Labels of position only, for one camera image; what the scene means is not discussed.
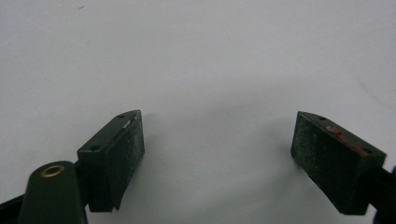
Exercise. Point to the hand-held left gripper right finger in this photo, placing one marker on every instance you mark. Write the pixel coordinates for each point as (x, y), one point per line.
(334, 168)

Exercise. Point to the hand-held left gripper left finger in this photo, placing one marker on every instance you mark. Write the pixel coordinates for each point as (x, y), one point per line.
(110, 161)

